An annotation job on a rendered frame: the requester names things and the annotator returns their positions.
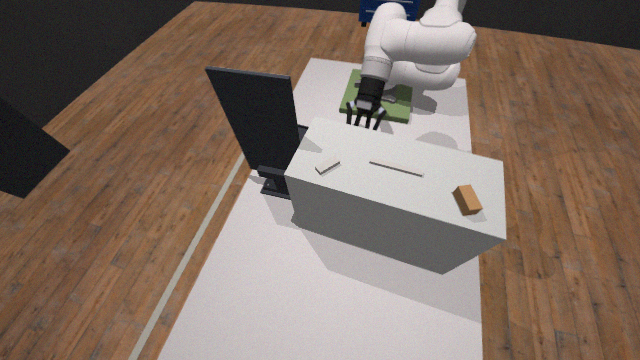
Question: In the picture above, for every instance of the small tan wooden block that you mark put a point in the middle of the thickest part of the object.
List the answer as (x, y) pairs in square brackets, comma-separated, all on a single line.
[(467, 200)]

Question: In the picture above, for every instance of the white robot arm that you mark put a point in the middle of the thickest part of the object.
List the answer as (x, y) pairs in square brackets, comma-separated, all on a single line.
[(438, 38)]

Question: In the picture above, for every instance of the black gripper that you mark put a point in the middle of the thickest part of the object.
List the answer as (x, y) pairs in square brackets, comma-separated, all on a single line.
[(371, 87)]

